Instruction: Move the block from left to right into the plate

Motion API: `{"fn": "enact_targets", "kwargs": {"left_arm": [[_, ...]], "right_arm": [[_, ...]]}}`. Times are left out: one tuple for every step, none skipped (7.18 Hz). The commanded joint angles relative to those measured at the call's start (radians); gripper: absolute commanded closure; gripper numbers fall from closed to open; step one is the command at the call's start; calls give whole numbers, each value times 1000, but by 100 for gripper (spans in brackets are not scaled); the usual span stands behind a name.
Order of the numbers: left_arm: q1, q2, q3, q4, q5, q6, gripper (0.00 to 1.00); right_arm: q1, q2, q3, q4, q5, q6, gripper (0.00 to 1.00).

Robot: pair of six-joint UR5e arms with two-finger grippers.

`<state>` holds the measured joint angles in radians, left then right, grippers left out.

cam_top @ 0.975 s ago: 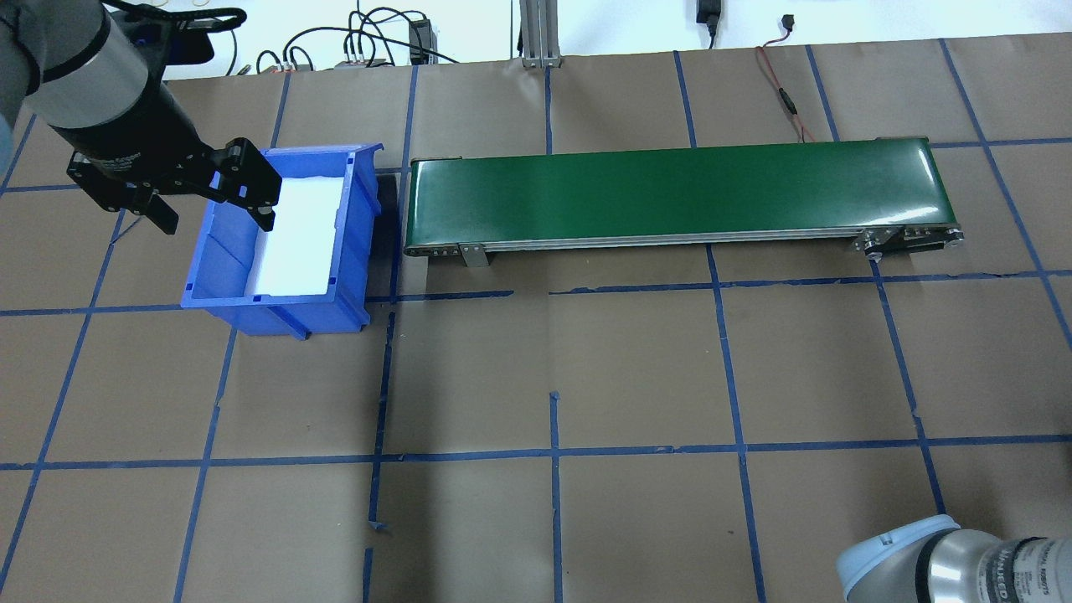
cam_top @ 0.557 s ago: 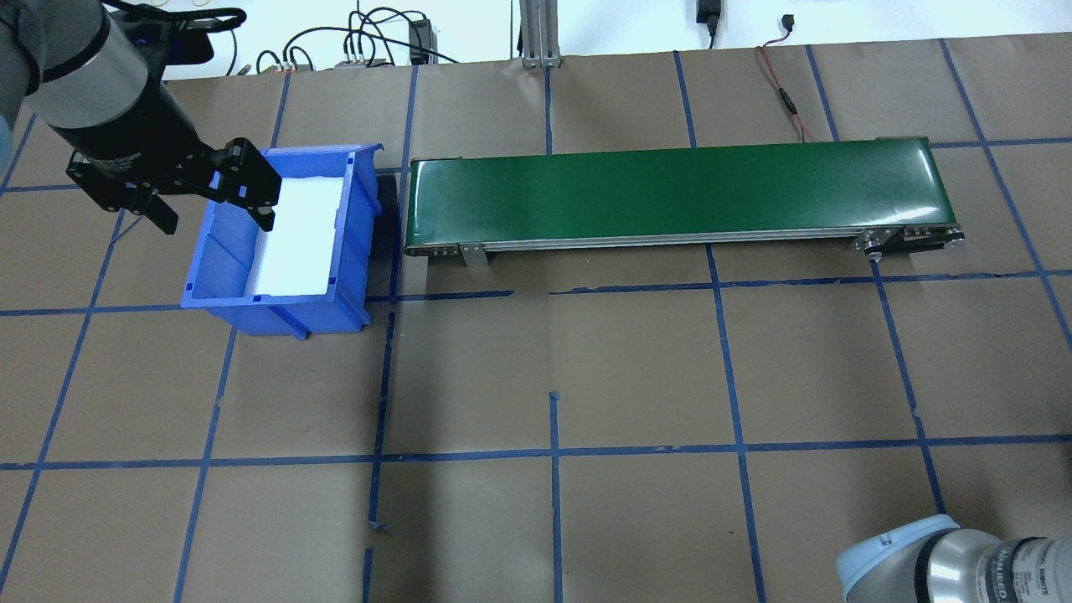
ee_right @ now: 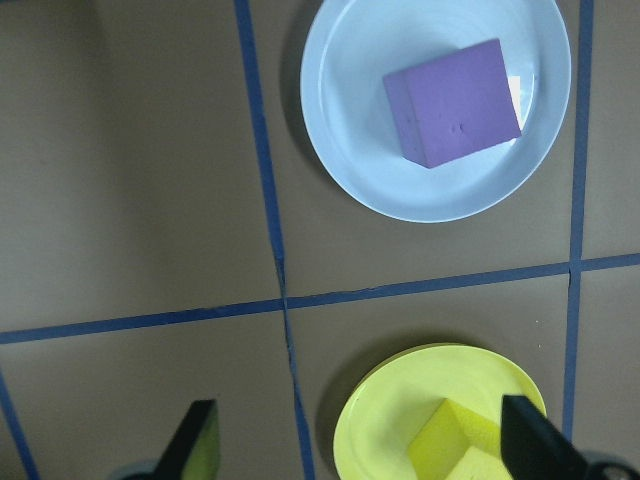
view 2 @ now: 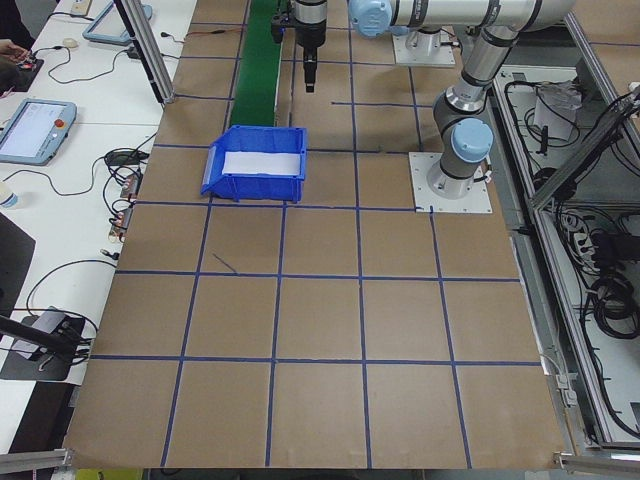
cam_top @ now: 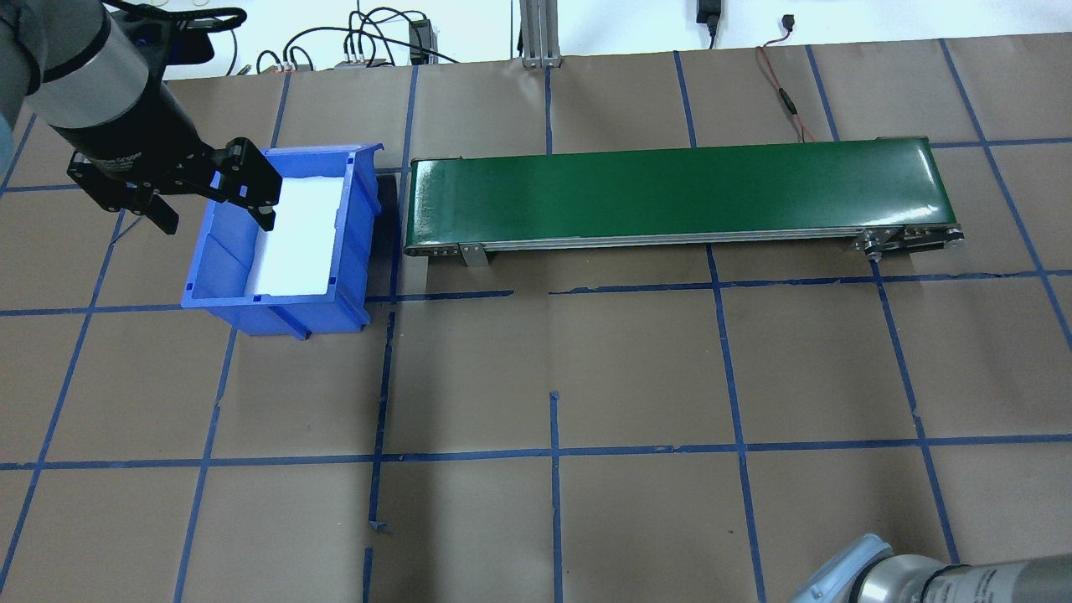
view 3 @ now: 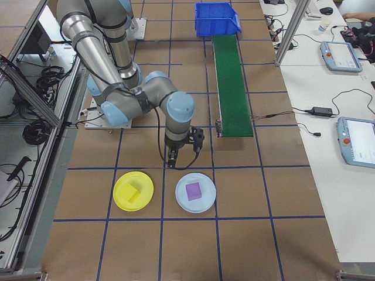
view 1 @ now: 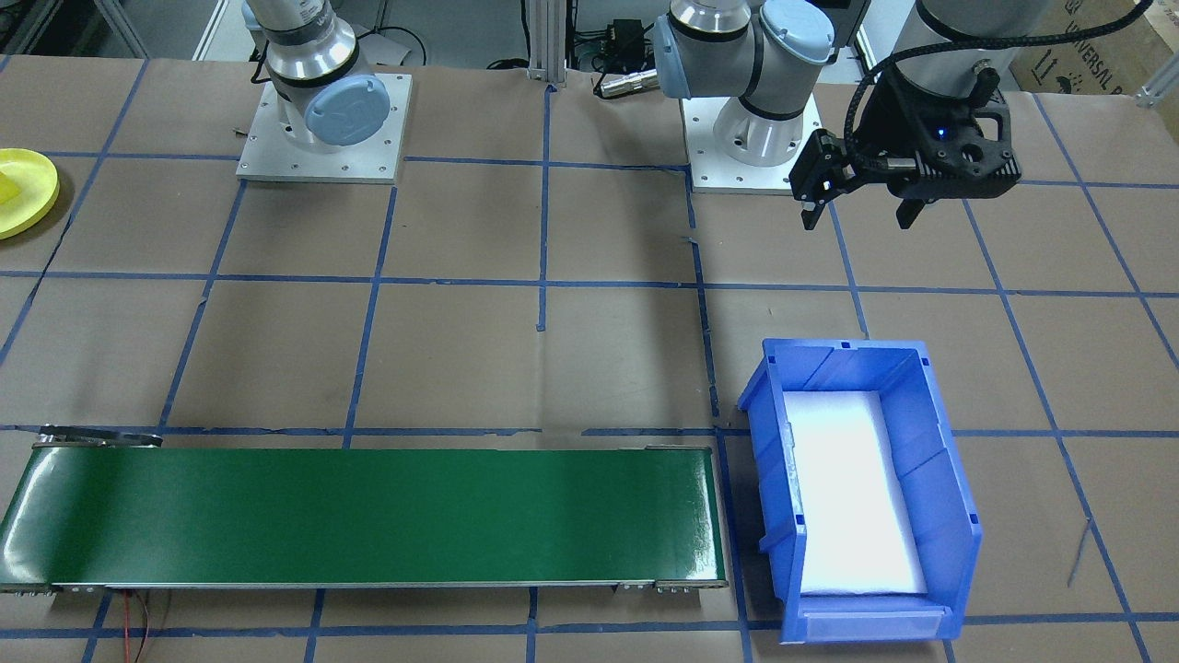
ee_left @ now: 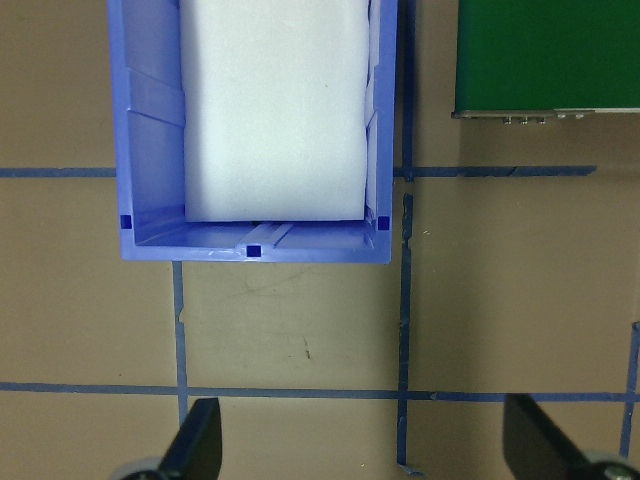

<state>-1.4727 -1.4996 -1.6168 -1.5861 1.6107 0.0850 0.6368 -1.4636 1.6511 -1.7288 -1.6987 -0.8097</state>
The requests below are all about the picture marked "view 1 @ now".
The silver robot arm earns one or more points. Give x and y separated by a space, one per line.
728 55
304 55

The yellow plate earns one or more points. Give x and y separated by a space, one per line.
37 189

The silver metal cylinder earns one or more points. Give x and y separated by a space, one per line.
626 83

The black power supply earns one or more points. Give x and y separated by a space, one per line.
626 37

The brown cardboard box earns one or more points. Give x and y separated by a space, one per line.
1105 55

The white foam pad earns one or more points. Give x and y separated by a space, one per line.
852 497

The blue plastic bin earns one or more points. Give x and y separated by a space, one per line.
949 552

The green conveyor belt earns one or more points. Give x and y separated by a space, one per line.
368 516

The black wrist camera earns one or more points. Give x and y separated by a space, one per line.
967 157

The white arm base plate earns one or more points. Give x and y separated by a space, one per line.
709 175
276 166

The aluminium profile post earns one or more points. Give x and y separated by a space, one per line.
550 41

